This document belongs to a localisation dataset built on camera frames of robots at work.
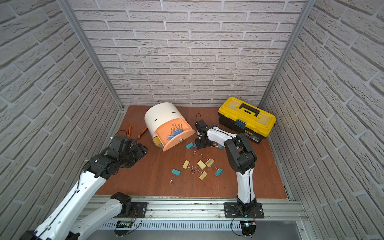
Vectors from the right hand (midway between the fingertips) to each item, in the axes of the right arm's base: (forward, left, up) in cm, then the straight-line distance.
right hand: (204, 144), depth 99 cm
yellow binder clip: (-13, +12, +1) cm, 18 cm away
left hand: (-12, +31, +20) cm, 40 cm away
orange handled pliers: (+8, +45, +3) cm, 45 cm away
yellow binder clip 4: (-21, +3, 0) cm, 21 cm away
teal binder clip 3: (-19, +19, 0) cm, 27 cm away
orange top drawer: (0, +24, +19) cm, 30 cm away
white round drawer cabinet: (+10, +28, +22) cm, 37 cm away
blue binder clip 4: (-4, +7, +6) cm, 10 cm away
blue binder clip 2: (-2, +16, +19) cm, 25 cm away
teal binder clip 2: (-20, -6, +1) cm, 21 cm away
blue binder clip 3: (+1, +16, +18) cm, 24 cm away
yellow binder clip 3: (-13, -2, +1) cm, 13 cm away
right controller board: (-47, -17, -1) cm, 50 cm away
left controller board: (-43, +44, -1) cm, 62 cm away
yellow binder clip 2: (-14, +3, +1) cm, 15 cm away
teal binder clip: (-1, +11, +1) cm, 11 cm away
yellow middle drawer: (-5, +28, +14) cm, 32 cm away
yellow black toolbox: (+10, -23, +16) cm, 29 cm away
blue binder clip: (-3, +20, +17) cm, 26 cm away
